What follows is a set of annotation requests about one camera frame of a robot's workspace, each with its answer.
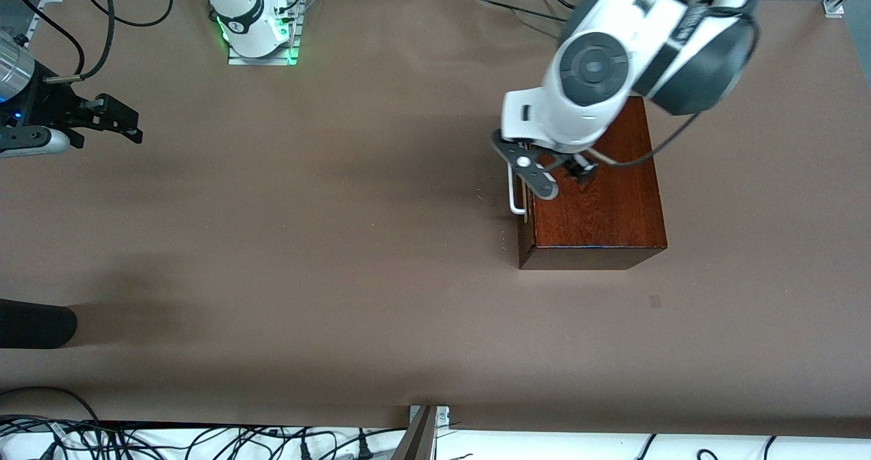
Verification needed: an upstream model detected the wooden drawer with white handle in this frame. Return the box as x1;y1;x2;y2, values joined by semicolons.
509;164;536;224

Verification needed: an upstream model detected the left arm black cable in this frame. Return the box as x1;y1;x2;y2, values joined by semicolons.
589;11;760;168

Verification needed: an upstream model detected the black cylindrical object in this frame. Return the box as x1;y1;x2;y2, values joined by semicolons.
0;299;78;349

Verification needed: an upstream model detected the metal table edge bracket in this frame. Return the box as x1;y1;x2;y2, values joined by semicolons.
391;406;450;460

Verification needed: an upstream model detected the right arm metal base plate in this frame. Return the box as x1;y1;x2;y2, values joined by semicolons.
227;0;301;66

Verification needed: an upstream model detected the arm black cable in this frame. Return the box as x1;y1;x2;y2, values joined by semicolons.
0;0;175;83
589;11;760;168

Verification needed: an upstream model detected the dark wooden drawer cabinet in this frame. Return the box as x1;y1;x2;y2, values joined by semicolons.
517;95;668;271

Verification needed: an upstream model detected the brown table cover sheet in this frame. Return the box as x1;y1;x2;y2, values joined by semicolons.
0;0;871;440

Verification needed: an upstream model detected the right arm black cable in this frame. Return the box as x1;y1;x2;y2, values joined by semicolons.
0;0;175;83

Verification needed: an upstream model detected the arched black cable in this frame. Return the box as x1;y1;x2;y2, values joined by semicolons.
0;386;103;423

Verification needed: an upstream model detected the tangle of black cables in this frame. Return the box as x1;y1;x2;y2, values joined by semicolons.
0;416;409;460

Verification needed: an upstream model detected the black cable to left base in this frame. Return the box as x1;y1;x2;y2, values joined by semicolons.
484;0;569;24

